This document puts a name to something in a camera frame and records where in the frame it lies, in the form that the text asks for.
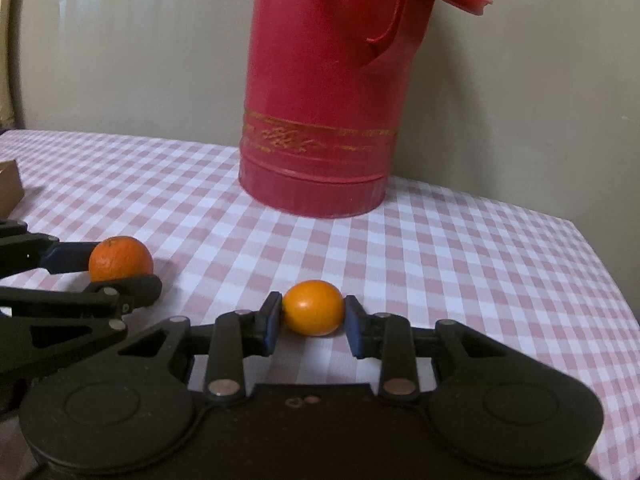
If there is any smooth yellow-orange citrus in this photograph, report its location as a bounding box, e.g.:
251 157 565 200
282 280 346 337

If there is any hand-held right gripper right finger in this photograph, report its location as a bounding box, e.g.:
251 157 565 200
345 295 508 405

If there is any pink checked tablecloth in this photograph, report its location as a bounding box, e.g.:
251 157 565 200
0 130 640 480

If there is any deep orange mandarin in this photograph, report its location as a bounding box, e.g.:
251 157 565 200
88 235 155 283

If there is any red thermos flask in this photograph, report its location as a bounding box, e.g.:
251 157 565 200
238 0 493 219

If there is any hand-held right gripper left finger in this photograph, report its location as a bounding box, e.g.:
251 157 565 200
117 291 284 403

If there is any brown cardboard box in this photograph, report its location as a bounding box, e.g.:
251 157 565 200
0 160 24 216

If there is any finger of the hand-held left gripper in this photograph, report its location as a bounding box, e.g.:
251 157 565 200
0 275 164 376
0 220 101 277

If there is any beige striped curtain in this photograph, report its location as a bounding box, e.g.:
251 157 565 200
0 0 26 128

